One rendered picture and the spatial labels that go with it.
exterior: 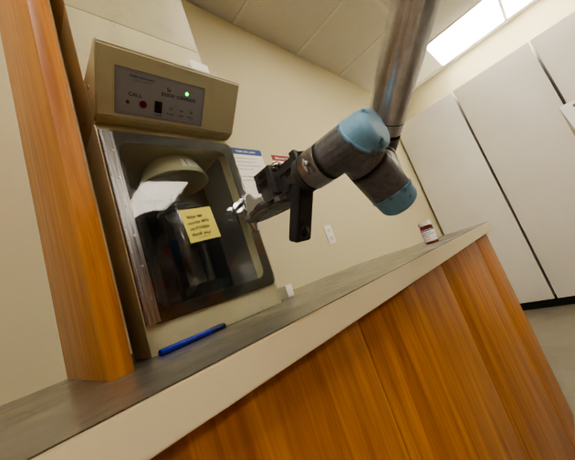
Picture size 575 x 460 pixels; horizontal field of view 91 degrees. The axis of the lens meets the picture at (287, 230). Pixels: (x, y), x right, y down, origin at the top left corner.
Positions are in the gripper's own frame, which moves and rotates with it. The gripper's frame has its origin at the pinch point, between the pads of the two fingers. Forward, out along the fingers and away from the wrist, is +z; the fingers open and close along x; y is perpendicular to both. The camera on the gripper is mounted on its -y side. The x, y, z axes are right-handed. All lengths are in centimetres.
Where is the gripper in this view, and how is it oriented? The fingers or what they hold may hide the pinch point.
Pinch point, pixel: (253, 221)
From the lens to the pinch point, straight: 67.7
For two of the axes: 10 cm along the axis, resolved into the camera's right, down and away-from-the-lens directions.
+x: -6.9, 1.2, -7.1
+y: -3.3, -9.3, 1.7
